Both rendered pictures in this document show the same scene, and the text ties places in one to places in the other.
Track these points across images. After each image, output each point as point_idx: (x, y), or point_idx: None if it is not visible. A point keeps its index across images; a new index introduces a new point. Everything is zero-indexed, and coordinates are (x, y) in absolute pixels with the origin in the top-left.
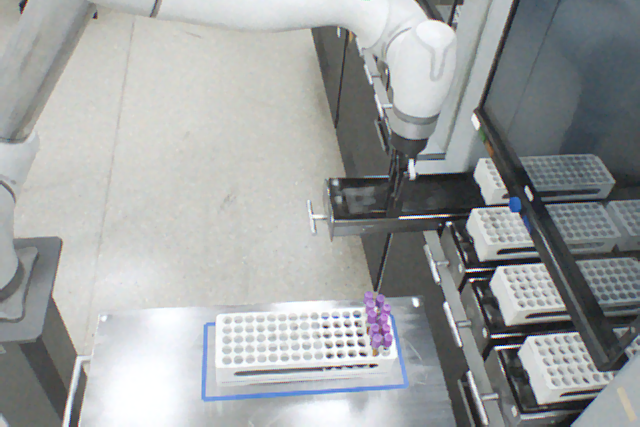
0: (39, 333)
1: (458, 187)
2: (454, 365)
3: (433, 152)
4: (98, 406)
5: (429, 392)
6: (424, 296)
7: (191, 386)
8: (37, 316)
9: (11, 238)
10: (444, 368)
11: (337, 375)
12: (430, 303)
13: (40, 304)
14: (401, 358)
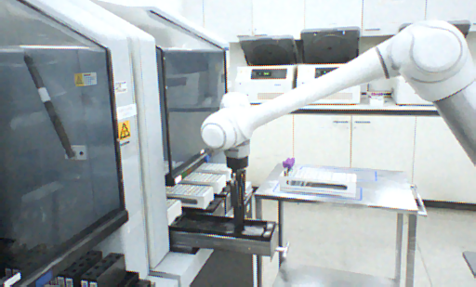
0: (464, 252)
1: (184, 226)
2: None
3: (154, 277)
4: (404, 190)
5: (272, 178)
6: (217, 276)
7: (366, 189)
8: (470, 258)
9: None
10: (231, 254)
11: None
12: (219, 265)
13: (473, 263)
14: (277, 184)
